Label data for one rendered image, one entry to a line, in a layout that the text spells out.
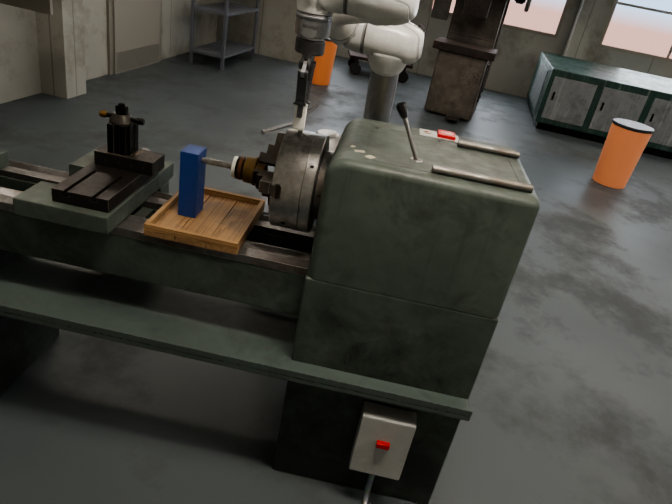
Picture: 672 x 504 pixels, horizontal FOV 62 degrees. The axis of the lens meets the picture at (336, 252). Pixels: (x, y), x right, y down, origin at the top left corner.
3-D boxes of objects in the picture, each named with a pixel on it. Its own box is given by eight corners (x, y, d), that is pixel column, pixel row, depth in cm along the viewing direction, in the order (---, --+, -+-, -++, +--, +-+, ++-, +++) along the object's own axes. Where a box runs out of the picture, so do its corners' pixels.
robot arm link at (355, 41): (328, -1, 180) (369, 7, 179) (335, 11, 197) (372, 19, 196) (319, 41, 182) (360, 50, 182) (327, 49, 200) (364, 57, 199)
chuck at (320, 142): (321, 198, 202) (334, 118, 182) (303, 252, 178) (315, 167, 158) (312, 196, 203) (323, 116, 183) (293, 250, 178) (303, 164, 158)
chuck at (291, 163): (312, 196, 203) (323, 116, 183) (293, 250, 178) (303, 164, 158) (288, 191, 203) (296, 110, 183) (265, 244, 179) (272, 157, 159)
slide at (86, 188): (164, 167, 210) (164, 156, 208) (108, 213, 172) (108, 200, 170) (117, 157, 211) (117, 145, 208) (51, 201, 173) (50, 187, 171)
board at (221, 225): (264, 209, 207) (265, 199, 205) (236, 255, 175) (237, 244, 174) (185, 192, 208) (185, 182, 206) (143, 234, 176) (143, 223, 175)
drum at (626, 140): (632, 193, 591) (659, 134, 560) (592, 184, 595) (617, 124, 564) (622, 180, 628) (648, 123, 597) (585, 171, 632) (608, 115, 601)
